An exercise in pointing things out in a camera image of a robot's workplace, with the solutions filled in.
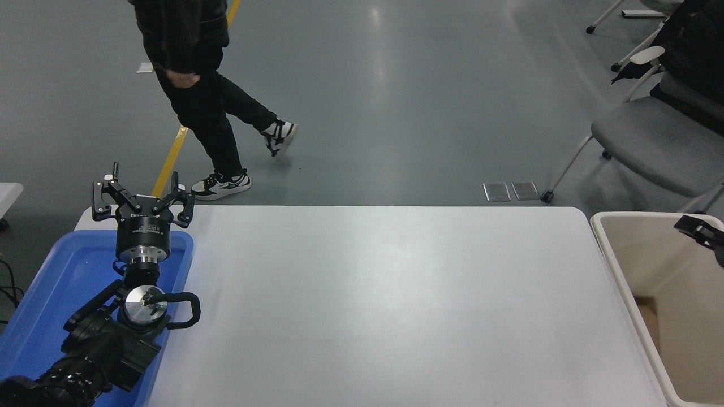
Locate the walking person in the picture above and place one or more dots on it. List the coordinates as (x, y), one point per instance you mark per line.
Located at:
(209, 118)

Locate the small white side table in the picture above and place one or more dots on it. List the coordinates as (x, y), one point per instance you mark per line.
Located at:
(8, 198)

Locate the grey chair with white armrest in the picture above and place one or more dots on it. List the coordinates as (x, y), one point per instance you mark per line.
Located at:
(656, 141)

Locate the walking person's hand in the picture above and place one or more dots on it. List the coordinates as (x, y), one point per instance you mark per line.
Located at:
(184, 79)

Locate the black jacket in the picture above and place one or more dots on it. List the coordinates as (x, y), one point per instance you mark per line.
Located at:
(698, 51)

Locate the blue plastic tray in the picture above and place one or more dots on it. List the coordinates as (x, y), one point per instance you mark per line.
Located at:
(56, 282)

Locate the metal floor plate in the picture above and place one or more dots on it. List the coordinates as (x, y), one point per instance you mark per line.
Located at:
(497, 191)
(524, 190)

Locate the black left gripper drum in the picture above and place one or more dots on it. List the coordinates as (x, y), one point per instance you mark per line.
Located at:
(143, 234)

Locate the white wheeled chair leg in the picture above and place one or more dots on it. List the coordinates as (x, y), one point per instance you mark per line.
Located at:
(606, 16)
(636, 50)

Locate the large pale bin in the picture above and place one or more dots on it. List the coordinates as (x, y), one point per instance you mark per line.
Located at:
(667, 271)

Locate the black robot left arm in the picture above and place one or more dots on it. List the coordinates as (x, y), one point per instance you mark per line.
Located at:
(96, 345)

